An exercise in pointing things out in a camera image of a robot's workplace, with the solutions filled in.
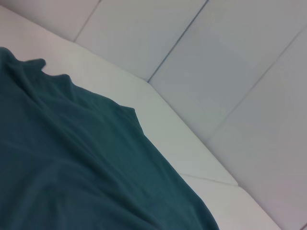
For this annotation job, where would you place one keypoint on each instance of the teal t-shirt with FREE print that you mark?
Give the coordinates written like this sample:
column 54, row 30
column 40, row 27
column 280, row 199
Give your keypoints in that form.
column 72, row 155

